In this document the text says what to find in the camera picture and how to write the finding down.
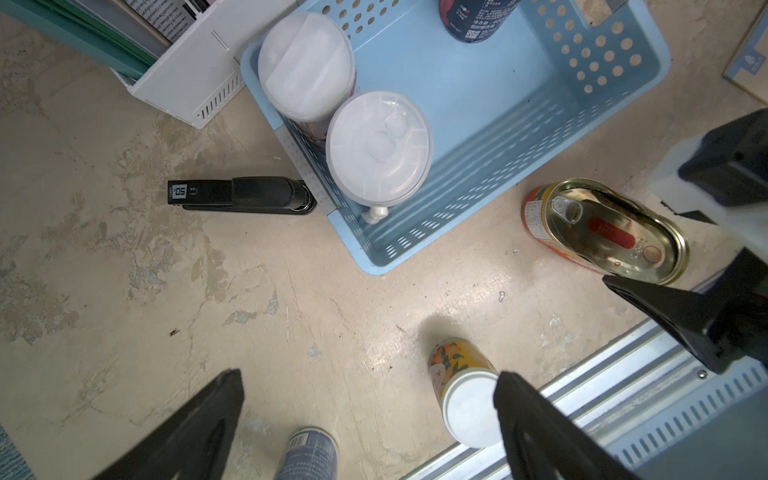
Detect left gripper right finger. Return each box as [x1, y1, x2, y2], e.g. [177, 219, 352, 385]
[493, 372, 636, 479]

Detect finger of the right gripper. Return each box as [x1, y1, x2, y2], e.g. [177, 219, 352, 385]
[602, 248, 767, 374]

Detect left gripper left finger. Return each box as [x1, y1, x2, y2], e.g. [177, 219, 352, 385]
[96, 369, 245, 479]

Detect small orange can white lid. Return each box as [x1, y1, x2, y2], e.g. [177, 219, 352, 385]
[427, 337, 502, 449]

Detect oval gold fish tin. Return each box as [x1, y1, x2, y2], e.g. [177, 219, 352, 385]
[521, 178, 690, 285]

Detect light blue plastic basket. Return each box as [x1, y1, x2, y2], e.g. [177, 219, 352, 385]
[241, 1, 671, 275]

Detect yellow can white lid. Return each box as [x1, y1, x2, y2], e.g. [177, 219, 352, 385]
[325, 90, 434, 225]

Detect grey round tin can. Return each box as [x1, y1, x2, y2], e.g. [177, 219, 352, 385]
[439, 0, 520, 43]

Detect pink can white lid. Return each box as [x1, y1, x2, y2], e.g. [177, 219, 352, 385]
[257, 12, 357, 147]

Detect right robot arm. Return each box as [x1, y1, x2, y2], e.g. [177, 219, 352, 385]
[603, 109, 767, 374]

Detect clear jar blue lid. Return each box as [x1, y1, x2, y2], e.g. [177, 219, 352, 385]
[274, 427, 339, 480]

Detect black stapler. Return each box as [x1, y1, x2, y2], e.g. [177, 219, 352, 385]
[167, 176, 317, 215]

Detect white file organizer box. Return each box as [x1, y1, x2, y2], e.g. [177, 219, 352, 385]
[116, 0, 300, 129]

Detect green folder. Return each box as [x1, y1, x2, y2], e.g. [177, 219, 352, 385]
[1, 1, 155, 80]

